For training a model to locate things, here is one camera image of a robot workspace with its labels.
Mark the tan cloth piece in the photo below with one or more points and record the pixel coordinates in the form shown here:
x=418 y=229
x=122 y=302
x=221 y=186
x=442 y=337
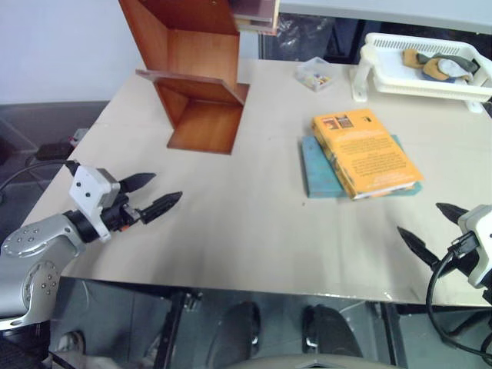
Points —
x=410 y=57

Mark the orange hardcover book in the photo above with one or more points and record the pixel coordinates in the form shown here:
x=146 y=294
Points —
x=371 y=150

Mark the orange brown cloth piece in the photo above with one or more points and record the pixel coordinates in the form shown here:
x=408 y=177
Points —
x=432 y=70

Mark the wooden shelf unit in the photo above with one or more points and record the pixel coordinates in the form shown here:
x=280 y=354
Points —
x=200 y=50

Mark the grey table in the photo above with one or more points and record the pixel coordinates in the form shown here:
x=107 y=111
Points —
x=384 y=8

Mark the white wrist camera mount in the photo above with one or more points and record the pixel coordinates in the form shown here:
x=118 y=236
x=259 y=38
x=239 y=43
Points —
x=87 y=188
x=483 y=227

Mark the clear small plastic box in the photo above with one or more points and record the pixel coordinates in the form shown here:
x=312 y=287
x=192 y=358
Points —
x=313 y=74

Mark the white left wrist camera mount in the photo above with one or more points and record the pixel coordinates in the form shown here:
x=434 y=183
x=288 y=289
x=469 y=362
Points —
x=87 y=188

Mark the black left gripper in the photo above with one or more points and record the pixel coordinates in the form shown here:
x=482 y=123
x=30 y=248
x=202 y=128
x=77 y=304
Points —
x=119 y=217

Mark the black plastic bag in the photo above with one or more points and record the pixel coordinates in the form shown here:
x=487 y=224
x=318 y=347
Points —
x=307 y=34

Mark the small grey white device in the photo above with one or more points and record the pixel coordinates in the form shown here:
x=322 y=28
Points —
x=78 y=136

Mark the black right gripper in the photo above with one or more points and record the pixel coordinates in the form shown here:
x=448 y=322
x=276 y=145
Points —
x=459 y=266

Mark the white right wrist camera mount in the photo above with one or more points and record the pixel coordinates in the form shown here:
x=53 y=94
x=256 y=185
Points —
x=483 y=227

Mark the dark rounded shape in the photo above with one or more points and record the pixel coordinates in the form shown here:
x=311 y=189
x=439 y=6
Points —
x=242 y=330
x=330 y=332

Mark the white shoe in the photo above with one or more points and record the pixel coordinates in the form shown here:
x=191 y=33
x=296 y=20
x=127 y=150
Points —
x=71 y=341

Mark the teal hardcover book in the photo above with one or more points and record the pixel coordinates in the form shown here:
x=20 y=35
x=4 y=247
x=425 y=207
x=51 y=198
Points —
x=317 y=169

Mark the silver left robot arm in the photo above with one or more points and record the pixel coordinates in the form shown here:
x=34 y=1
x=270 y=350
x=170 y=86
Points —
x=30 y=235

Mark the pale grey cloth piece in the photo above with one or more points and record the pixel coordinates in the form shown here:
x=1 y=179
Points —
x=451 y=70

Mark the black table leg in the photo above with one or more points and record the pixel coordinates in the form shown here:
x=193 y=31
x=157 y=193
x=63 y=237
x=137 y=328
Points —
x=175 y=330
x=394 y=338

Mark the white plastic basket rack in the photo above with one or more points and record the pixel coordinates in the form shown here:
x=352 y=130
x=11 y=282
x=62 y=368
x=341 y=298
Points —
x=388 y=78

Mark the black power strip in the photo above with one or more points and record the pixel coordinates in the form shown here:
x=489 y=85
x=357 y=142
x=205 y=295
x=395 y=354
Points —
x=53 y=151

